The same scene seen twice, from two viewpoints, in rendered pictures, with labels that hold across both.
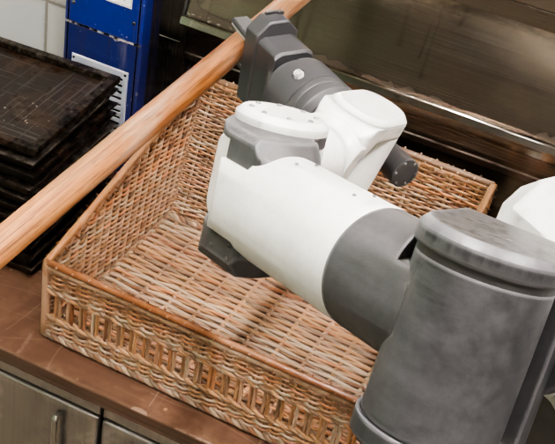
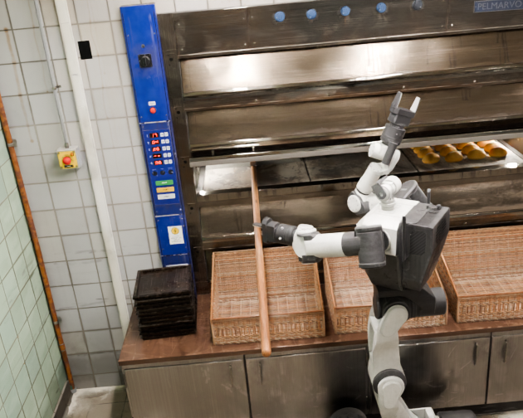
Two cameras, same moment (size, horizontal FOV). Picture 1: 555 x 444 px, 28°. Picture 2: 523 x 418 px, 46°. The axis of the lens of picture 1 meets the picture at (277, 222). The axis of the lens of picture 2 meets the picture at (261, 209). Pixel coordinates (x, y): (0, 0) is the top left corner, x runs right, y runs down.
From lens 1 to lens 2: 1.55 m
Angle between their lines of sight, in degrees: 20
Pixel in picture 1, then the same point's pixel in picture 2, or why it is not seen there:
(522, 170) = not seen: hidden behind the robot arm
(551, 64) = (313, 206)
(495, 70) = (300, 214)
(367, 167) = not seen: hidden behind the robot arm
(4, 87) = (162, 281)
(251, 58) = (266, 230)
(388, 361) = (362, 253)
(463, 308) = (371, 237)
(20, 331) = (207, 347)
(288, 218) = (328, 242)
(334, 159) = not seen: hidden behind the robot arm
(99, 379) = (240, 347)
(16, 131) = (178, 289)
